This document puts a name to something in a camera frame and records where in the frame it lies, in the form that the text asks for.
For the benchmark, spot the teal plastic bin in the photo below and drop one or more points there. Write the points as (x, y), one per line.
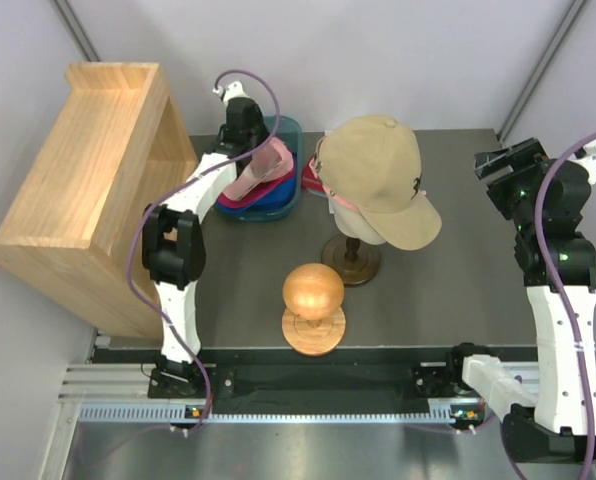
(278, 203)

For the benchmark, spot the round wooden hat stand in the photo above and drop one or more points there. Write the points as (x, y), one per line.
(313, 322)

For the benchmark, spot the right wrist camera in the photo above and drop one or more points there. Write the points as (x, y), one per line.
(586, 158)

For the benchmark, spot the wooden shelf box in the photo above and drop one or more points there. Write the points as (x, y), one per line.
(118, 144)

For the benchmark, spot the blue cap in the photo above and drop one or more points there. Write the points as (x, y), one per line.
(278, 197)

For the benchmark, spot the dark wooden stand base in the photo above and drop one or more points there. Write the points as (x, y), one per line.
(355, 261)

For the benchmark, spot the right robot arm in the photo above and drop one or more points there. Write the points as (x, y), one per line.
(557, 424)

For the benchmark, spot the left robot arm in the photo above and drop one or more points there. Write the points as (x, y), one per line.
(173, 249)

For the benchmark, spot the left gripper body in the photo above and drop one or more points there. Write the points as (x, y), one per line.
(257, 135)

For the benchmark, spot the magenta cap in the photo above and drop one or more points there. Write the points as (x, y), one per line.
(263, 192)

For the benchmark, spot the aluminium corner post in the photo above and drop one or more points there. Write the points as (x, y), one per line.
(572, 14)
(76, 30)

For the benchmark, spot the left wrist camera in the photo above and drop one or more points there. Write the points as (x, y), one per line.
(230, 92)

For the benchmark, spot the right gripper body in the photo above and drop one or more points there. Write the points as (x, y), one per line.
(509, 194)

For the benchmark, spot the khaki cap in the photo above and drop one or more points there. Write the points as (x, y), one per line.
(398, 209)

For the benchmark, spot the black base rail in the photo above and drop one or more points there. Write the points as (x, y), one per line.
(309, 386)

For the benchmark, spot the left aluminium corner post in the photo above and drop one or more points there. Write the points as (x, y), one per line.
(76, 30)

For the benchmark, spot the grey cable duct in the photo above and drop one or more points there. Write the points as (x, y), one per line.
(187, 415)

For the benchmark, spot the cream mannequin head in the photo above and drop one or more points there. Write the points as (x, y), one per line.
(353, 225)

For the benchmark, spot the pink cap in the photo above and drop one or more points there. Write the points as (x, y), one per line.
(342, 169)
(269, 167)

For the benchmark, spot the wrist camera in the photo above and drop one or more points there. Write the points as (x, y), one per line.
(586, 158)
(230, 92)

